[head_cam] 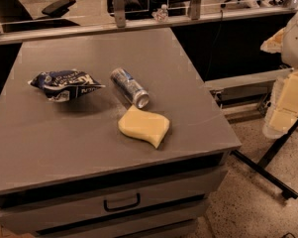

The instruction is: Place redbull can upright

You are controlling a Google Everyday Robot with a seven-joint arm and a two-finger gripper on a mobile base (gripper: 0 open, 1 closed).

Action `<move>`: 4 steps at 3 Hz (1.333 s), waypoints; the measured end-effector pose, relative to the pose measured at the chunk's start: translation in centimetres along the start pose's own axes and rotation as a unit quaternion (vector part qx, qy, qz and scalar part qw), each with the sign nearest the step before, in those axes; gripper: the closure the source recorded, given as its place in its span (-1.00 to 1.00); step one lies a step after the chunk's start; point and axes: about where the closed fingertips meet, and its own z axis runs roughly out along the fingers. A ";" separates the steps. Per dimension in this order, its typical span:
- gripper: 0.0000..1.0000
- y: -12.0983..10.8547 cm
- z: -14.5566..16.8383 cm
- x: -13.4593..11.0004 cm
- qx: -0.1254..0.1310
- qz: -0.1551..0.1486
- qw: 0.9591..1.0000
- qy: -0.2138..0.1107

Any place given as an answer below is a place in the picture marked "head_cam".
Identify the silver blue redbull can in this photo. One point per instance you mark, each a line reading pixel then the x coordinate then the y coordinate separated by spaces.
pixel 130 88

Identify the black drawer handle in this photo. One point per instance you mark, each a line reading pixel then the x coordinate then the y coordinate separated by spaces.
pixel 122 203

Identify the blue chip bag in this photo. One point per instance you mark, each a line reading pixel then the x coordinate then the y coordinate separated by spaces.
pixel 65 85

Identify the grey side rail bench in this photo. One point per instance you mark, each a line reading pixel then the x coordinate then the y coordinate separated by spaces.
pixel 243 86

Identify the yellow curved sponge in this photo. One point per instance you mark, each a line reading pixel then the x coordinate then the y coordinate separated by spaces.
pixel 144 125

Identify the grey drawer cabinet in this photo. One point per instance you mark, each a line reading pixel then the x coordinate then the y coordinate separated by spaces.
pixel 60 160

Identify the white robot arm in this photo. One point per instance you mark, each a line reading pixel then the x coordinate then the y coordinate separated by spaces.
pixel 285 42

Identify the black office chair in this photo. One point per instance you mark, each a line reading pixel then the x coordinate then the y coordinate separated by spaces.
pixel 28 15

